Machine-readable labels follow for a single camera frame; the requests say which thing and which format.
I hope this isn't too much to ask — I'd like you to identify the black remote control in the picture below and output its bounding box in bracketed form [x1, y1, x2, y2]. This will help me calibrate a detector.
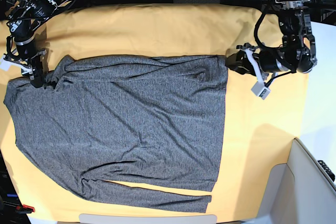
[318, 160, 335, 182]

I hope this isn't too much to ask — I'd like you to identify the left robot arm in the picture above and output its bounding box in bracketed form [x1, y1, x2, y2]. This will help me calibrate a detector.
[226, 0, 317, 76]

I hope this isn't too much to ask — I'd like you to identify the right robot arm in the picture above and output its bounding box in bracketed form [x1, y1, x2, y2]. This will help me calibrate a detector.
[1, 0, 76, 88]

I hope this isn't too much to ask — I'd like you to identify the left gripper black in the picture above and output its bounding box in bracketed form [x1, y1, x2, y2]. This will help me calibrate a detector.
[226, 49, 285, 76]

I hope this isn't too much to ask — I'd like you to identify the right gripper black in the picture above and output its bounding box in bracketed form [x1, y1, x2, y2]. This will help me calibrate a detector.
[19, 47, 47, 88]

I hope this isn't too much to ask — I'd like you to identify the grey long-sleeve shirt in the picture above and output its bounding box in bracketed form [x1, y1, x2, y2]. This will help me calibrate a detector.
[4, 55, 228, 213]

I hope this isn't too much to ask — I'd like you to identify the grey plate at edge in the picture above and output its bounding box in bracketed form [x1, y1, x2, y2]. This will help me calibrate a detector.
[79, 214, 217, 224]

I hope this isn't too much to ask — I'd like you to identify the red black clamp left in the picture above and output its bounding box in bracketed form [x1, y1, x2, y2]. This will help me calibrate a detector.
[15, 205, 35, 214]

